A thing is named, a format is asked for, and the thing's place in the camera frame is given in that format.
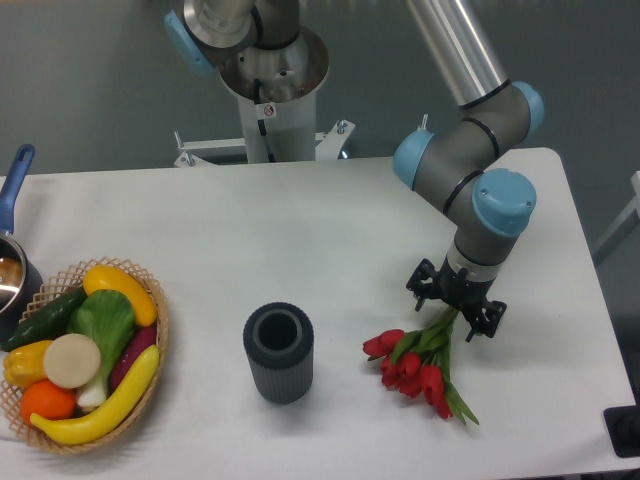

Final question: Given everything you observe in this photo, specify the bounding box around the blue handled saucepan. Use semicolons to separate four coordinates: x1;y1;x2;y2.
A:
1;144;42;341

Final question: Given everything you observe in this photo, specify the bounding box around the woven wicker basket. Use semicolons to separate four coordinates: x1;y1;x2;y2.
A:
1;257;169;455

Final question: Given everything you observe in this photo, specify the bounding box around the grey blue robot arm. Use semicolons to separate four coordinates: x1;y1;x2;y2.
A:
164;1;544;337

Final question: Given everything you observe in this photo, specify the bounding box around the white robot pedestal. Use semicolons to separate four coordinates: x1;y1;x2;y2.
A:
167;21;356;167

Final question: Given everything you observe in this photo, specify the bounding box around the purple eggplant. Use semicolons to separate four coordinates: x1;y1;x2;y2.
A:
109;326;157;392

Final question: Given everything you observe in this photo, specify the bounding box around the yellow bell pepper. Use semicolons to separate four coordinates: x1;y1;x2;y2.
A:
3;340;53;389

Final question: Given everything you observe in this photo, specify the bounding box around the yellow squash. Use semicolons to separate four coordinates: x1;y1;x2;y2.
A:
82;265;158;327

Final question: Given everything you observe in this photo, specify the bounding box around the green cucumber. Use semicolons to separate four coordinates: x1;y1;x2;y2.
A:
1;287;87;352

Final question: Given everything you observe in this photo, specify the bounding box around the orange fruit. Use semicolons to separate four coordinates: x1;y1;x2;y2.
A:
19;380;76;424

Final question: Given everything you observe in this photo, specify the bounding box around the green bok choy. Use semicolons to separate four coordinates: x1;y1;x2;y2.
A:
67;290;135;412

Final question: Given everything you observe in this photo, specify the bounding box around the beige round disc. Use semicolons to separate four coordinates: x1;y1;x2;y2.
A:
43;333;101;389

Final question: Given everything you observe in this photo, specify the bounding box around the yellow banana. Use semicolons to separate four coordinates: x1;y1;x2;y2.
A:
30;345;160;446

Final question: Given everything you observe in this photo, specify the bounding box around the white frame at right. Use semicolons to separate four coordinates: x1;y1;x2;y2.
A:
592;171;639;267

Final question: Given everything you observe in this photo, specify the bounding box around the black device at edge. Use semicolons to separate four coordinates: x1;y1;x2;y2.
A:
603;405;639;458

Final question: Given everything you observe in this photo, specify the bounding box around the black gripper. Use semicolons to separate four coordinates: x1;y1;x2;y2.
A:
406;259;507;343

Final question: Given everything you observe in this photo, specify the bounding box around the red tulip bouquet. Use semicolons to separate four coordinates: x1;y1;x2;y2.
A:
362;307;479;424

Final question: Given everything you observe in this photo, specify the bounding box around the dark grey ribbed vase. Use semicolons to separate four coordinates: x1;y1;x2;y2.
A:
243;302;315;404

